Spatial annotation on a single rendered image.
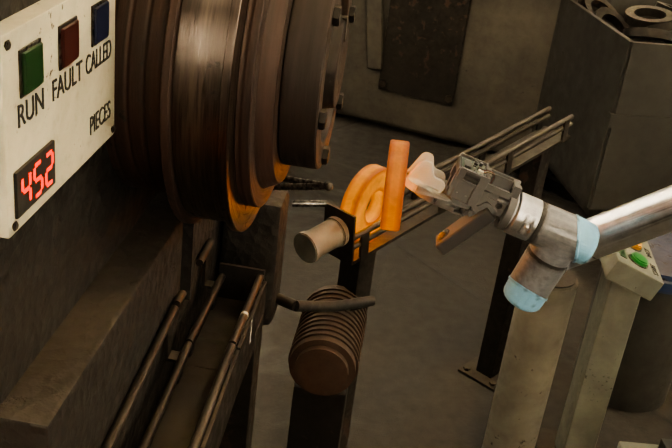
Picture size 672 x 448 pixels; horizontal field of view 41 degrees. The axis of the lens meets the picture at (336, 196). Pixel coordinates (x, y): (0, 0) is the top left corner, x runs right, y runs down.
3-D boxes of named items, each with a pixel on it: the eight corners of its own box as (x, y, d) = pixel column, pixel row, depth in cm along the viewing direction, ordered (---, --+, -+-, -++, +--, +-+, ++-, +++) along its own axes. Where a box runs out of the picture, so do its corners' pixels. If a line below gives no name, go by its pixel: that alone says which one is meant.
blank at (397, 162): (386, 165, 145) (407, 167, 144) (392, 123, 158) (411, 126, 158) (377, 246, 152) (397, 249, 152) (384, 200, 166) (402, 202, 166)
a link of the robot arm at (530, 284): (549, 298, 167) (579, 251, 162) (532, 322, 158) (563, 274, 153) (513, 274, 169) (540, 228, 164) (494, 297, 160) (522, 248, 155)
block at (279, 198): (210, 319, 159) (218, 196, 149) (222, 295, 167) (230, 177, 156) (270, 329, 159) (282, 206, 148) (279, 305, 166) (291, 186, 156)
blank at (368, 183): (349, 253, 179) (363, 260, 177) (329, 209, 167) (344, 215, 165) (390, 194, 185) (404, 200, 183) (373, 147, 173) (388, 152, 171)
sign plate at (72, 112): (-13, 236, 78) (-25, 33, 71) (97, 130, 102) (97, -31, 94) (12, 240, 78) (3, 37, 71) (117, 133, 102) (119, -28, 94)
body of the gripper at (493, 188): (457, 149, 155) (521, 177, 156) (436, 191, 159) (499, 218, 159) (457, 166, 148) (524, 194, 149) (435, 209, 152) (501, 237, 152)
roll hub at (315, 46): (269, 199, 111) (290, -32, 99) (306, 121, 136) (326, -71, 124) (314, 206, 110) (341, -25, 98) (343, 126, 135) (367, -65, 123)
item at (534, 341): (480, 472, 214) (525, 283, 192) (479, 438, 225) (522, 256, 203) (531, 481, 213) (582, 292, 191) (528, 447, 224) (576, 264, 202)
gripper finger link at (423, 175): (402, 145, 152) (453, 166, 153) (388, 175, 155) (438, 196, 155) (401, 151, 149) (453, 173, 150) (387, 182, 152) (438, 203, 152)
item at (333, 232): (292, 255, 168) (293, 228, 165) (326, 237, 174) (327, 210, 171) (316, 269, 164) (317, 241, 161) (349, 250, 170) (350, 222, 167)
